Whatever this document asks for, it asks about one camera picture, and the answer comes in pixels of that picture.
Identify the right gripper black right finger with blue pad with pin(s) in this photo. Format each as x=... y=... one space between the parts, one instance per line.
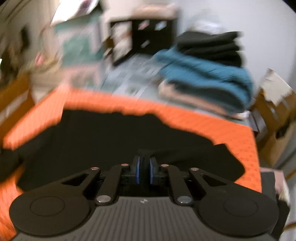
x=169 y=175

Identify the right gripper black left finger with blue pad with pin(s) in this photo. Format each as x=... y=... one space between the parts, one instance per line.
x=118 y=176

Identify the black garment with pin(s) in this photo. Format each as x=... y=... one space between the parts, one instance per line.
x=84 y=139
x=220 y=48

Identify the orange patterned table mat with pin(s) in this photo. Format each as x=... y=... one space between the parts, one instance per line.
x=237 y=138

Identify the folded beige garment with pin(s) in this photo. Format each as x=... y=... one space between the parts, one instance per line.
x=168 y=91

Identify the light patterned tablecloth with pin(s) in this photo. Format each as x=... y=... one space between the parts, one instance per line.
x=137 y=77

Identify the folded teal knit sweater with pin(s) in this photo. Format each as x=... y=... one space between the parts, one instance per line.
x=228 y=86

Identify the brown cardboard box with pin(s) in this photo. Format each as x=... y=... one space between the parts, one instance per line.
x=274 y=114

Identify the folded black garment on stack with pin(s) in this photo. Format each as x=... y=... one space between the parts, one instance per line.
x=220 y=48

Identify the black cabinet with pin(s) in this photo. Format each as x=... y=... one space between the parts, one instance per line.
x=157 y=35

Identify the wooden chair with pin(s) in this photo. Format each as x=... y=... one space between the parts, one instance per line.
x=16 y=101

